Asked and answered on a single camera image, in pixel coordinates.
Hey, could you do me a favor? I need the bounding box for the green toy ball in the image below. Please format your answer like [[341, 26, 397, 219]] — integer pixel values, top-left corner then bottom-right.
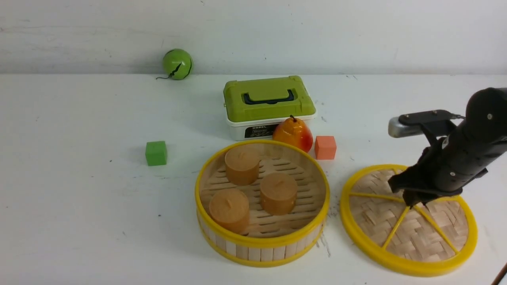
[[156, 48, 193, 80]]

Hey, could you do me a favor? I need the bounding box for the green foam cube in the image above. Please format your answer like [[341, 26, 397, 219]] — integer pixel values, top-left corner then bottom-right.
[[145, 141, 167, 166]]

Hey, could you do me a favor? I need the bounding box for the green lidded white box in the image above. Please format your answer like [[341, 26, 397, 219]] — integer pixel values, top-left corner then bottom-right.
[[223, 75, 317, 141]]

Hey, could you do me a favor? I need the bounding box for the orange foam cube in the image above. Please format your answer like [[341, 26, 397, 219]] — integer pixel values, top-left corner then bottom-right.
[[314, 135, 337, 160]]

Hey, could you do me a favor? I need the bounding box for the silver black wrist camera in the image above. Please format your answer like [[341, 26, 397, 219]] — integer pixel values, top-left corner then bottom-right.
[[388, 109, 465, 145]]

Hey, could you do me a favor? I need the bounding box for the yellow woven steamer lid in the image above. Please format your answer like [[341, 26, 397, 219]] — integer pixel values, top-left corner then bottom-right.
[[340, 164, 478, 277]]

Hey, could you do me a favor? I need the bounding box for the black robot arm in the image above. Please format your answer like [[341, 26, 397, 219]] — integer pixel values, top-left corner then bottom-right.
[[388, 88, 507, 207]]

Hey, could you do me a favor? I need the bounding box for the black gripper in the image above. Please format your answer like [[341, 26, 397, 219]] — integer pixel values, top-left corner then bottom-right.
[[388, 131, 488, 208]]

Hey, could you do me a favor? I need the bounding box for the brown cylinder bun front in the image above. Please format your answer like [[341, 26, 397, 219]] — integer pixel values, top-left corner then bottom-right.
[[209, 189, 250, 234]]

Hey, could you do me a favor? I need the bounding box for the brown cylinder bun right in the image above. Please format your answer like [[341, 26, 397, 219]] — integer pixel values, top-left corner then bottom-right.
[[259, 172, 297, 215]]

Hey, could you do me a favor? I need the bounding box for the orange yellow toy pear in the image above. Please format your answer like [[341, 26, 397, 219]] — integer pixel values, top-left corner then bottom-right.
[[272, 115, 313, 153]]

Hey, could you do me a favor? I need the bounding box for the brown cylinder bun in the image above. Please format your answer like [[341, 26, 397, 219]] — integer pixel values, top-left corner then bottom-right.
[[224, 146, 260, 186], [259, 172, 297, 215], [209, 189, 250, 234]]

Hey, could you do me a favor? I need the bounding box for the brown cylinder bun back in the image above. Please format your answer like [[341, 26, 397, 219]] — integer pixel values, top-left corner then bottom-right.
[[224, 146, 260, 186]]

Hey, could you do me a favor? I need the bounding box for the yellow bamboo steamer basket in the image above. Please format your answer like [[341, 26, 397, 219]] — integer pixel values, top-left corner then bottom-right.
[[195, 140, 331, 267]]

